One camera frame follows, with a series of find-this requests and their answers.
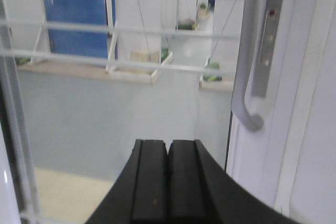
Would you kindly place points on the light wooden box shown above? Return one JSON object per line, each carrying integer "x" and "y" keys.
{"x": 145, "y": 56}

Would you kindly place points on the grey metal door handle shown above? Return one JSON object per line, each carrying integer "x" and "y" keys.
{"x": 252, "y": 16}

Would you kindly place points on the silver door lock plate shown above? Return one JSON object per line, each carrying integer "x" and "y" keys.
{"x": 266, "y": 48}

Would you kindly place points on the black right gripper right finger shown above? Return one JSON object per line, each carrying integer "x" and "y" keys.
{"x": 200, "y": 191}

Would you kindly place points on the blue door panel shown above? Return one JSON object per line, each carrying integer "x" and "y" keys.
{"x": 75, "y": 42}

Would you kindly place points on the white framed sliding glass door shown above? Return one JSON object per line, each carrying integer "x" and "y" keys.
{"x": 72, "y": 136}

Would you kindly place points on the light wooden platform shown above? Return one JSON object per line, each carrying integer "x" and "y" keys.
{"x": 93, "y": 72}

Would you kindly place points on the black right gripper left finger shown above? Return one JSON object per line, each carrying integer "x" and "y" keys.
{"x": 139, "y": 195}

